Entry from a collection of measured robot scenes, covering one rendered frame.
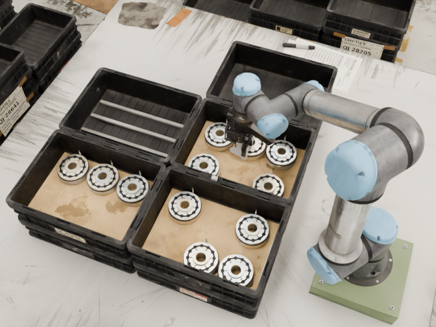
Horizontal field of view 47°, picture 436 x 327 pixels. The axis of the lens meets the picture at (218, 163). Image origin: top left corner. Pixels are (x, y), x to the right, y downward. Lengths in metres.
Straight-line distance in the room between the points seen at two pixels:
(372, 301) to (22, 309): 1.06
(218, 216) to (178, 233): 0.14
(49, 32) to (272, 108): 1.79
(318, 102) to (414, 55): 2.12
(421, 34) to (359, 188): 2.61
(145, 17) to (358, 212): 1.52
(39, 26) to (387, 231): 2.18
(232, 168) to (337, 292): 0.51
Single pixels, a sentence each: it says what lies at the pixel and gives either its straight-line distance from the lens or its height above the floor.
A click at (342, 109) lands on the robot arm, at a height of 1.27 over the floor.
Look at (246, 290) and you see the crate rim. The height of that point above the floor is 0.93.
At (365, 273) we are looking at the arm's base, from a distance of 1.60.
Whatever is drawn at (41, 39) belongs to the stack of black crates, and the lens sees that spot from 2.91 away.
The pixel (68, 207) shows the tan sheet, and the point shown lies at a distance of 1.66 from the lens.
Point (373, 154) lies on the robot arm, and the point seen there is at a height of 1.40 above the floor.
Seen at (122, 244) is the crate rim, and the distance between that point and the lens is 1.45.
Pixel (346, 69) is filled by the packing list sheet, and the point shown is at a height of 0.70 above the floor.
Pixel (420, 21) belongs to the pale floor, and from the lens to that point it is 3.70.
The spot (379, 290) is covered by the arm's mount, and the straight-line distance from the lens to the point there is 1.63.
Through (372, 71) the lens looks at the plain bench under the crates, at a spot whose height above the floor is 0.70.
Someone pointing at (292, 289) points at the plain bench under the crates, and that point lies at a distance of 1.64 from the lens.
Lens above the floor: 2.23
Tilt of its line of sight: 56 degrees down
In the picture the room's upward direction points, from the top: straight up
